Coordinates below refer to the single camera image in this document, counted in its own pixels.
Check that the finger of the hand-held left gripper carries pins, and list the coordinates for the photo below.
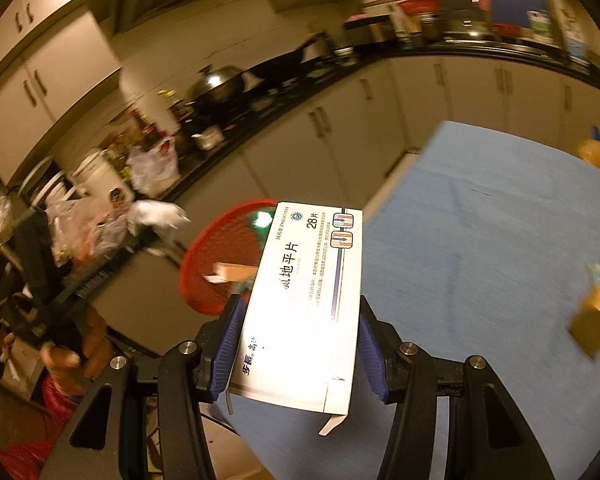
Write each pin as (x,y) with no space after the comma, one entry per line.
(97,282)

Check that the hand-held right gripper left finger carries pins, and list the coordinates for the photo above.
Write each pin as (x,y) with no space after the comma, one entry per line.
(225,355)

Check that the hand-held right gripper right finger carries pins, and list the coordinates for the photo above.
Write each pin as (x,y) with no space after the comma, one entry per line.
(372,360)

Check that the brown cardboard piece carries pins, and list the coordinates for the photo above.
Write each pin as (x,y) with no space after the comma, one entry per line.
(232,272)

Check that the white and blue medicine box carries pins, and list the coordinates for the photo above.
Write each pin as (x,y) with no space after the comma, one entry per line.
(300,310)

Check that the red plastic mesh basket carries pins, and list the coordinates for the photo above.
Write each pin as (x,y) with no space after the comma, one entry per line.
(215,250)

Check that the green and white paper cup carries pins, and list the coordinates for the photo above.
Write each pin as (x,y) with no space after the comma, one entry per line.
(261,220)

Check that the person's left forearm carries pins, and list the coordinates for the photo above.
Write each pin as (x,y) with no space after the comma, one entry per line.
(35,425)

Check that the person's left hand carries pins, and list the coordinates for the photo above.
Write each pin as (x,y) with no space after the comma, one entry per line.
(92,350)

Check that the pile of plastic bags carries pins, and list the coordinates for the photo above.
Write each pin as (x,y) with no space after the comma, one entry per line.
(85,230)

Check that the white electric jug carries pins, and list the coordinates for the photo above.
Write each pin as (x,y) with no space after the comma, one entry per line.
(97,172)

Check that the blue tablecloth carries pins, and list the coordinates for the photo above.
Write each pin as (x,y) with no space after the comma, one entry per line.
(470,260)

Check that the metal spice container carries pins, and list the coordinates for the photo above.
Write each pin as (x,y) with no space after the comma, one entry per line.
(209,139)

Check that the beige base cabinet run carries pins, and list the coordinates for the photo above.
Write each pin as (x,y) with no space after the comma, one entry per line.
(330,150)

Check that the gas stove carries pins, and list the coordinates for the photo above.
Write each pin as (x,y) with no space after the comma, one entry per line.
(240,112)

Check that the brown cardboard box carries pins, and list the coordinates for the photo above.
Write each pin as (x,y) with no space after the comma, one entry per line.
(597,322)

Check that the steel wok with lid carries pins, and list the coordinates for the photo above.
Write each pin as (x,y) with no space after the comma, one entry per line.
(217,85)

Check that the black frying pan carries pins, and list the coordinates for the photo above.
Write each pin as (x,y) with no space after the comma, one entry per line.
(285,62)

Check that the black countertop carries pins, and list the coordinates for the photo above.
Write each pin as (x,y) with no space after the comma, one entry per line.
(480,50)

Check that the dark rice cooker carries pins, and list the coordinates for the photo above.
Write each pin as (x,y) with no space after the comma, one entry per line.
(367,30)

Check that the dark cooking pot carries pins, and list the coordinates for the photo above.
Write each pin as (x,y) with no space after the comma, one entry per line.
(431,27)

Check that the steel pot with lid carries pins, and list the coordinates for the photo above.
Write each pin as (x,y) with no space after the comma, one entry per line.
(466,30)

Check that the red bowl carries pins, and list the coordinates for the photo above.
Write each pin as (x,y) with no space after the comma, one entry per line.
(505,30)

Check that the red colander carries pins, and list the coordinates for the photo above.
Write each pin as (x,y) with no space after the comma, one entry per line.
(419,6)

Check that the green and white detergent bottle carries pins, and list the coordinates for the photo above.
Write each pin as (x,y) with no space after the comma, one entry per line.
(540,27)

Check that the faucet with pink cover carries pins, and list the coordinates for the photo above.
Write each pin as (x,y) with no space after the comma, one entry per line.
(481,1)

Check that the blue and white bottle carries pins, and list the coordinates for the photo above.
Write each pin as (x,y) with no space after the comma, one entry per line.
(577,45)

